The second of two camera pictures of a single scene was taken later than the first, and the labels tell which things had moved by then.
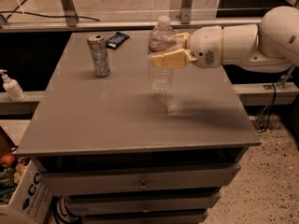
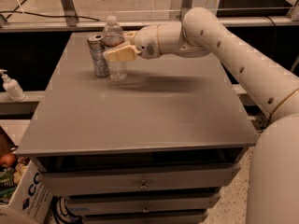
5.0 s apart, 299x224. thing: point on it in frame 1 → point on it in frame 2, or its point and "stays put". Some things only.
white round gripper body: x=206 y=47 → x=146 y=43
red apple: x=7 y=161 stays put
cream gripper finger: x=176 y=59 → x=127 y=52
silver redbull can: x=97 y=46 stays put
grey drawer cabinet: x=117 y=150 stays put
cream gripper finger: x=183 y=38 → x=130 y=36
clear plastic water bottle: x=162 y=38 → x=112 y=36
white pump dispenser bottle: x=12 y=88 stays put
